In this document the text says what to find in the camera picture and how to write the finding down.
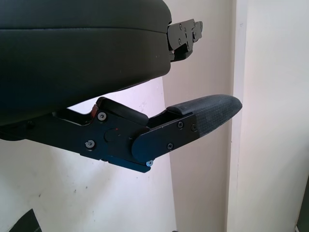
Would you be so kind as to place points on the black tape mark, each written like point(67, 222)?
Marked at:
point(31, 222)

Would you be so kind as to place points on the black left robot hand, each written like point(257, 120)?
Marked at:
point(72, 60)

